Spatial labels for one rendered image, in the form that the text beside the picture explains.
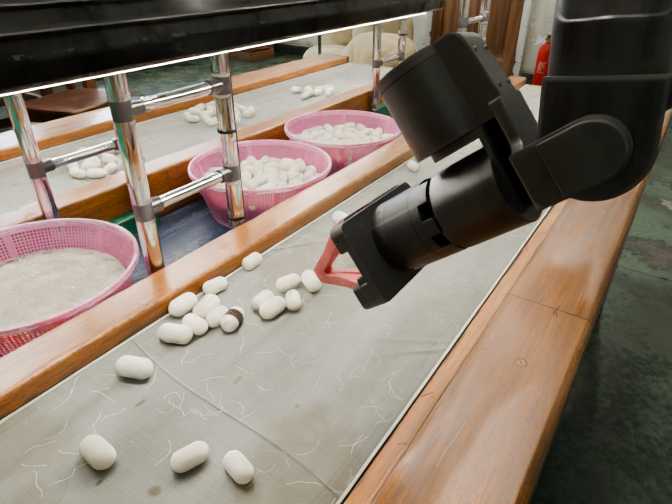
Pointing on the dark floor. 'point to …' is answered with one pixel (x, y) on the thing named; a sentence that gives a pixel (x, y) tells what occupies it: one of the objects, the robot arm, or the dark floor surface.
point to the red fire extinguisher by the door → (542, 62)
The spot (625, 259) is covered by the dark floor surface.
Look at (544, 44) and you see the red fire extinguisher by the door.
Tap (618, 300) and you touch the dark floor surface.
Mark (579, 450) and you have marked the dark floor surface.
